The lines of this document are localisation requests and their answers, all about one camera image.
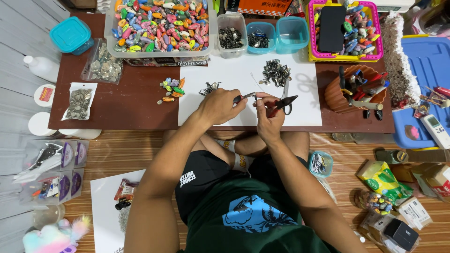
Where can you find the white board on floor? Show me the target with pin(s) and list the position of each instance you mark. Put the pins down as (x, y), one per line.
(103, 218)

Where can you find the clear jar of lures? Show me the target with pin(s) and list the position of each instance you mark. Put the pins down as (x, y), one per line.
(374, 202)

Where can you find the white shaggy mat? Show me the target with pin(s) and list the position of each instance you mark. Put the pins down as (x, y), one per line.
(399, 63)

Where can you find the blue plastic crate lid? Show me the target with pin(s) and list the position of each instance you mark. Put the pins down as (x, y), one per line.
(425, 63)

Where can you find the small teal container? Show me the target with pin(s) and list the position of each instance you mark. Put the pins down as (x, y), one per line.
(320, 164)

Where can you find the orange printed box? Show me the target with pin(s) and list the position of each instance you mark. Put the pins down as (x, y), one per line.
(260, 6)

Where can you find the clear tub of hooks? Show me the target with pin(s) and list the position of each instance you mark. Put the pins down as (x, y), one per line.
(231, 37)

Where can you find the pile of colourful fishing lures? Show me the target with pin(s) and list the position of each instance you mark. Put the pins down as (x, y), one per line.
(161, 24)

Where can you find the small black box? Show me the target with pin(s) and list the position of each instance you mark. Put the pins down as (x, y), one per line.
(400, 233)

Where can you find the person's right hand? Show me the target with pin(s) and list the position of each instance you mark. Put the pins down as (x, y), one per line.
(269, 123)

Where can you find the clear blister pack purple label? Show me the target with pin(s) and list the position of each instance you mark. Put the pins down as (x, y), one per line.
(52, 188)
(52, 156)

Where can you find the orange ribbed tool cup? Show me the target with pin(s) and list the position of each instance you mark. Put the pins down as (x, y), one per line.
(335, 95)

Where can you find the white jar with red label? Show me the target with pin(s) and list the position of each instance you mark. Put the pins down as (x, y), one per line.
(45, 95)

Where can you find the small group of painted lures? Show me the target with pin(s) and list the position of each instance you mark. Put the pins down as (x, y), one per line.
(173, 90)

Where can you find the white digital scale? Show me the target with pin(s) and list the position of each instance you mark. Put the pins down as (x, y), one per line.
(390, 5)

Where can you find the person's black shorts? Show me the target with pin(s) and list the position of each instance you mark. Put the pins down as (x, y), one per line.
(200, 179)

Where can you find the red snack-like packet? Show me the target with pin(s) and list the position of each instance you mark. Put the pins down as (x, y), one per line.
(126, 189)

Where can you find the teal lidded container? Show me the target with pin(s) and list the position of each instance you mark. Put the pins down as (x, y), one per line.
(70, 34)

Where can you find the red lighter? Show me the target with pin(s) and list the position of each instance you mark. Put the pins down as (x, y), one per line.
(442, 91)

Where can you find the green and yellow carton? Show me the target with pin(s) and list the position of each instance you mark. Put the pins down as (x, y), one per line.
(383, 181)

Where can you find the empty teal tub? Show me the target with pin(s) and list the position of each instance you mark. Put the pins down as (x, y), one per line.
(291, 35)

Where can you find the clear glass dome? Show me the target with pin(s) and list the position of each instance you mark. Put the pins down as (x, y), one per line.
(47, 216)

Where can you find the heap of silver spinner blades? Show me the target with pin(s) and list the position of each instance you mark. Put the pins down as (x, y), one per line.
(276, 73)

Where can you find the black phone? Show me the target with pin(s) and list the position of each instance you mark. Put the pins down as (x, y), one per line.
(332, 30)

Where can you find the white sock with yellow print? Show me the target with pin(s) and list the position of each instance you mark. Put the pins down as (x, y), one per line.
(242, 162)

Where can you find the pink and yellow basket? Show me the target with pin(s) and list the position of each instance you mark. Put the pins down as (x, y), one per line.
(311, 52)

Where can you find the white paper sheet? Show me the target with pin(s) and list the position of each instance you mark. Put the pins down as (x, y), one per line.
(211, 73)

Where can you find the silver scissors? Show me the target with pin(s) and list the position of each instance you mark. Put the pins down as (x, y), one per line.
(286, 92)

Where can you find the zip bag of silver blades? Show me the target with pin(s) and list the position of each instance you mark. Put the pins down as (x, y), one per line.
(103, 65)

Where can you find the brown cardboard box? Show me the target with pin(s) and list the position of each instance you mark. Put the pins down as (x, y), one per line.
(436, 179)

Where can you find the person's left hand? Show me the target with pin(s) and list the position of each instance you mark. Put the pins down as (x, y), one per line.
(216, 107)

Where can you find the pastel rainbow plush toy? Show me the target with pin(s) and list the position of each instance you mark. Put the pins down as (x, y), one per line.
(54, 237)

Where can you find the white packet of metal parts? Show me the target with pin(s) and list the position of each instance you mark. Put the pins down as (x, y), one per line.
(79, 102)

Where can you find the person's green t-shirt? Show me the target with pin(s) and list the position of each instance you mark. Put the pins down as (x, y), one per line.
(253, 218)

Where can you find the small cluster of black hooks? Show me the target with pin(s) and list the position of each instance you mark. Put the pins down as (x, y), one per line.
(209, 88)

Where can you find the white plastic bottle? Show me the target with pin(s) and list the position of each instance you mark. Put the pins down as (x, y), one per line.
(44, 67)

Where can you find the white tube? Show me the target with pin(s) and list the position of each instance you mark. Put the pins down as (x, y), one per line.
(80, 134)

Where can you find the cardboard box with white label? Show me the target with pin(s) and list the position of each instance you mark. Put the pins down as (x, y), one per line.
(415, 212)

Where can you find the pink round trinket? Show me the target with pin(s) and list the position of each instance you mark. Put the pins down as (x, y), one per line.
(412, 132)

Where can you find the plain white jar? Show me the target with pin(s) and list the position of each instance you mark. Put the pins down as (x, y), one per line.
(40, 123)

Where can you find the heap of lures in basket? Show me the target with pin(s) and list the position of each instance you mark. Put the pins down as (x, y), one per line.
(358, 33)

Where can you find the clear plastic bin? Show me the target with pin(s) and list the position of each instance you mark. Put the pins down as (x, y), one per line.
(109, 45)

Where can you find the teal tub of swivels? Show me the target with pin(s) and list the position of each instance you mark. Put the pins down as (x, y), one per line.
(260, 39)

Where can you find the white remote control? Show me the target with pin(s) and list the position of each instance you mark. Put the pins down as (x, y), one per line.
(436, 130)

